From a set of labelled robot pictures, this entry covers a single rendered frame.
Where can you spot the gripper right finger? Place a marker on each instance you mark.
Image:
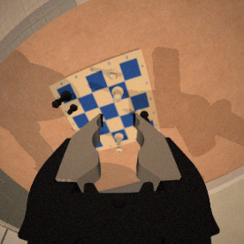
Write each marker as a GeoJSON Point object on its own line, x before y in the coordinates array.
{"type": "Point", "coordinates": [163, 163]}

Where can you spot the blue and cream chessboard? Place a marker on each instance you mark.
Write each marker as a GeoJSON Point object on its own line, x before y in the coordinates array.
{"type": "Point", "coordinates": [91, 92]}

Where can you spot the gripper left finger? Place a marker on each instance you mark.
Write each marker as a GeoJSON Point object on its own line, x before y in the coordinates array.
{"type": "Point", "coordinates": [73, 164]}

